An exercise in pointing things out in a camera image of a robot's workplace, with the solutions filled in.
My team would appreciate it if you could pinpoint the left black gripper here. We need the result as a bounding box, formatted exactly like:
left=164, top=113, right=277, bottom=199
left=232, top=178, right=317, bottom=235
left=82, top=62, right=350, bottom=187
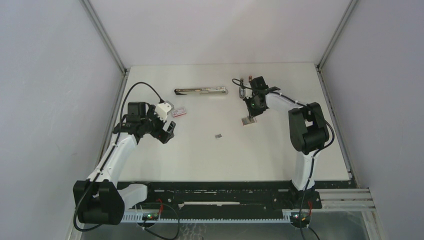
left=140, top=105, right=175, bottom=144

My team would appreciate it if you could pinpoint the black and beige stapler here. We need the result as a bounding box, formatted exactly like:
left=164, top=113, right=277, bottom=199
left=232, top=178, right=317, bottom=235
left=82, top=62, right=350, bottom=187
left=174, top=86, right=229, bottom=96

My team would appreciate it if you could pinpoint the small brown stapler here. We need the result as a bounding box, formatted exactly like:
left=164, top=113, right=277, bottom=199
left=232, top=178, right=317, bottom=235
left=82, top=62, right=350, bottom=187
left=239, top=78, right=246, bottom=99

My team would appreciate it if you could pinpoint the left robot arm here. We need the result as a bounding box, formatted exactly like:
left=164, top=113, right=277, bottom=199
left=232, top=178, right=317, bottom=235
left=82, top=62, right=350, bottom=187
left=72, top=100, right=176, bottom=228

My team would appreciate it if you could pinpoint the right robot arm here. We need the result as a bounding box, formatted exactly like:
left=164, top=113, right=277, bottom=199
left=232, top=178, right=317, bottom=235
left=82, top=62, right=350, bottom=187
left=239, top=76, right=335, bottom=208

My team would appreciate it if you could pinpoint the red white staple box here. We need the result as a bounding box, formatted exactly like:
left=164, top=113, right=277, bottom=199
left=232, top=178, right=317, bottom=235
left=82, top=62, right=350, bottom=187
left=172, top=107, right=187, bottom=118

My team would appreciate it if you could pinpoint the left green circuit board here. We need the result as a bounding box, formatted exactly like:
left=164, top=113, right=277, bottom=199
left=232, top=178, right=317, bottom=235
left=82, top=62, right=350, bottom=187
left=141, top=213, right=160, bottom=223

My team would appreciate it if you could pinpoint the green circuit board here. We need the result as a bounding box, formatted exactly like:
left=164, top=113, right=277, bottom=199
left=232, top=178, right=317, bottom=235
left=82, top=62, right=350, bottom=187
left=289, top=212, right=312, bottom=229
left=141, top=213, right=160, bottom=223

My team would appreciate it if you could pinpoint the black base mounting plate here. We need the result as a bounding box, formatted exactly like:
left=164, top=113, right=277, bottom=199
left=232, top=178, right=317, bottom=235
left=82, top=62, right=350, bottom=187
left=135, top=180, right=303, bottom=217

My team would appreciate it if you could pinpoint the right green circuit board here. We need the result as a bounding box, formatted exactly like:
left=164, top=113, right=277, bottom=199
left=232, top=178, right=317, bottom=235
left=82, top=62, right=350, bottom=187
left=289, top=212, right=312, bottom=229

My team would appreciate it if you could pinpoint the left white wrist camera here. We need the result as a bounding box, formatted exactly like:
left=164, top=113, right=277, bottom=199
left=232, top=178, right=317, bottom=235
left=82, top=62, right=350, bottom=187
left=154, top=101, right=174, bottom=123

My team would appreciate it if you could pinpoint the left black camera cable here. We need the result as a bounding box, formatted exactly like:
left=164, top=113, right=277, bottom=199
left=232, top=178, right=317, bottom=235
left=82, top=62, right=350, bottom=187
left=72, top=81, right=166, bottom=233

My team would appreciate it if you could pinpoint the black camera cable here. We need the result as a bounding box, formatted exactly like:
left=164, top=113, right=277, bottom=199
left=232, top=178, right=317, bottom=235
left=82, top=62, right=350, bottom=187
left=231, top=78, right=336, bottom=240
left=72, top=81, right=166, bottom=233

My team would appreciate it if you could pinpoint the right corner frame post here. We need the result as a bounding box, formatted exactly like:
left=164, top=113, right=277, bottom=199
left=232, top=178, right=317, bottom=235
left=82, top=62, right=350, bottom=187
left=316, top=0, right=360, bottom=72

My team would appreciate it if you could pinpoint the corner frame post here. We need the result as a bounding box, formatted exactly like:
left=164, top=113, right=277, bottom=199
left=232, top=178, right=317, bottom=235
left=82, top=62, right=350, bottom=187
left=316, top=0, right=360, bottom=72
left=80, top=0, right=128, bottom=92

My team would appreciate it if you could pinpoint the right black camera cable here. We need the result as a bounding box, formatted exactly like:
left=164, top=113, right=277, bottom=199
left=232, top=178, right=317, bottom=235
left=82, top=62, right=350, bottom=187
left=231, top=78, right=336, bottom=240

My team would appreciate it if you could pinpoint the white slotted cable duct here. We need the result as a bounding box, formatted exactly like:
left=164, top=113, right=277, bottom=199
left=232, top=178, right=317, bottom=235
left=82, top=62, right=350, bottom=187
left=121, top=209, right=295, bottom=224

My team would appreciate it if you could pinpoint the aluminium frame rail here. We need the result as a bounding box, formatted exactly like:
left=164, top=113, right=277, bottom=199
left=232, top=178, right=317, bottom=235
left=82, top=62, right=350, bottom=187
left=313, top=188, right=376, bottom=212

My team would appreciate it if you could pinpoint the left corner frame post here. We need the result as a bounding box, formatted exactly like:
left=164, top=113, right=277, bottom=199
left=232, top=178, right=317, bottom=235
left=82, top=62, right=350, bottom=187
left=80, top=0, right=128, bottom=92

